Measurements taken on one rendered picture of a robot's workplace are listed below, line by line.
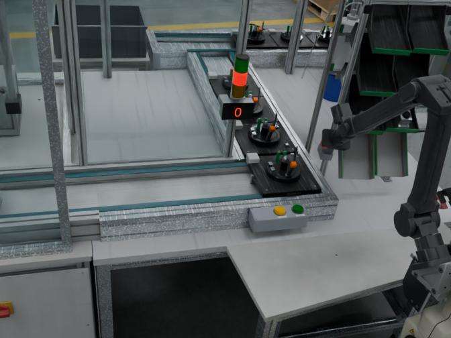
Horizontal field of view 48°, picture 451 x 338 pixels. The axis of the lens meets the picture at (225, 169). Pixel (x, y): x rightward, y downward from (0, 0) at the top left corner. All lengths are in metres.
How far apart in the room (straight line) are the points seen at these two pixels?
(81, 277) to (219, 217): 0.52
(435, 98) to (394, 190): 1.01
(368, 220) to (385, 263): 0.22
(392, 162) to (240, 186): 0.62
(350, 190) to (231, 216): 0.61
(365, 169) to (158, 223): 0.85
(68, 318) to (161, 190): 0.59
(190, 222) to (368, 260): 0.66
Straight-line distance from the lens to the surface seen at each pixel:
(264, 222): 1.81
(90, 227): 1.80
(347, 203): 2.14
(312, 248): 1.89
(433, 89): 1.37
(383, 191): 2.27
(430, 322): 1.80
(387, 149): 2.15
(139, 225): 1.79
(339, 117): 1.77
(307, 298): 1.73
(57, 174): 1.59
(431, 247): 1.49
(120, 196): 1.93
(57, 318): 2.04
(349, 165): 2.06
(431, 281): 1.53
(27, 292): 1.92
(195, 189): 1.96
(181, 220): 1.81
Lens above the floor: 2.15
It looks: 36 degrees down
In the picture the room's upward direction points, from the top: 7 degrees clockwise
